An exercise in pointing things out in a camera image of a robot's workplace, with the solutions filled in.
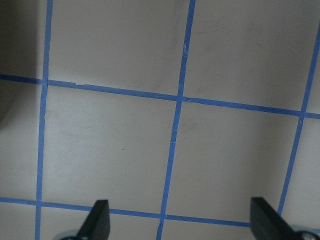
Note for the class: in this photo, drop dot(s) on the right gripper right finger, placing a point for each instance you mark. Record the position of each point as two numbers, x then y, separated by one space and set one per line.
266 223

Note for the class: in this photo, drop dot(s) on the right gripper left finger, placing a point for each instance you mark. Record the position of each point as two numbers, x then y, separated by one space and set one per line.
97 225

